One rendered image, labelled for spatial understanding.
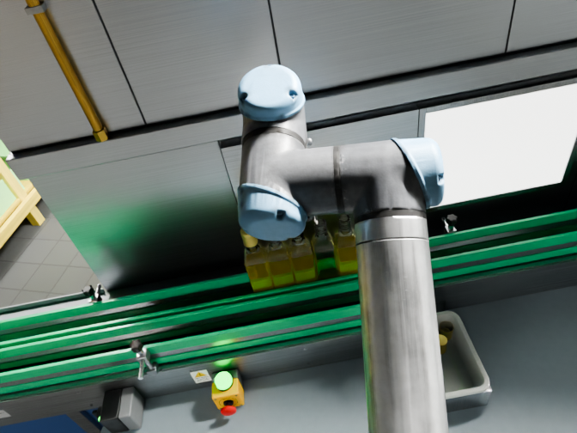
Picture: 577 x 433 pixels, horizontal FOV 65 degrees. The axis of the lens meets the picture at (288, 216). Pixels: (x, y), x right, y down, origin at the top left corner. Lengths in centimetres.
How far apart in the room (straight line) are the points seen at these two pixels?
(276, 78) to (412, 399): 36
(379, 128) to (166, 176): 53
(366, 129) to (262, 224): 66
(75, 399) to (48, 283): 172
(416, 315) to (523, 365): 92
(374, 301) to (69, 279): 265
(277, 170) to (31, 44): 69
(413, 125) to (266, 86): 66
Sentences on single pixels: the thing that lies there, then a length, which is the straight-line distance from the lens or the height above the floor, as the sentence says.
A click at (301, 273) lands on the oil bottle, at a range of 117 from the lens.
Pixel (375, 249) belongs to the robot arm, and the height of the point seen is 156.
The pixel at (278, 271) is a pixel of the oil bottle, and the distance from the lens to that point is 115.
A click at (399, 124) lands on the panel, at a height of 129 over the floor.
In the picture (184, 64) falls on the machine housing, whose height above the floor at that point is 152.
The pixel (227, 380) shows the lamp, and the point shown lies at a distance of 123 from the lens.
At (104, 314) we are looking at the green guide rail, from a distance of 141.
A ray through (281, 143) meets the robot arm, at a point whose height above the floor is 162.
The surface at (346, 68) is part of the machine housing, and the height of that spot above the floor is 144.
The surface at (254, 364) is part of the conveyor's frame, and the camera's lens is 126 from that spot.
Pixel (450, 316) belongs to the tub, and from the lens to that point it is 130.
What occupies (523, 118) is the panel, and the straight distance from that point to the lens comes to 127.
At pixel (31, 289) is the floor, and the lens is 311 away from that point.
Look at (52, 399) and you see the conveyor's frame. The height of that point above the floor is 85.
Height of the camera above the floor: 190
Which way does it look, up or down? 43 degrees down
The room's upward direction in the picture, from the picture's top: 12 degrees counter-clockwise
